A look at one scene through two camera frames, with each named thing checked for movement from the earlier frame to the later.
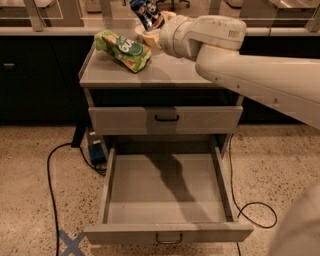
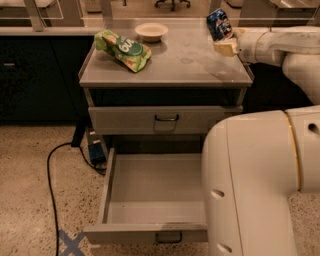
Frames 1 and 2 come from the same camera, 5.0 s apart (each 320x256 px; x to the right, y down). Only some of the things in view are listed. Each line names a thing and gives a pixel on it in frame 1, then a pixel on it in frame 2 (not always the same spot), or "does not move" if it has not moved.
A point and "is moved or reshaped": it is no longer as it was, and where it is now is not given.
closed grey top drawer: (166, 120) does not move
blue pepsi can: (139, 6) is moved or reshaped
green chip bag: (133, 54) does not move
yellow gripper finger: (168, 14) -> (242, 30)
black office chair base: (173, 3) does not move
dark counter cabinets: (40, 76) does not move
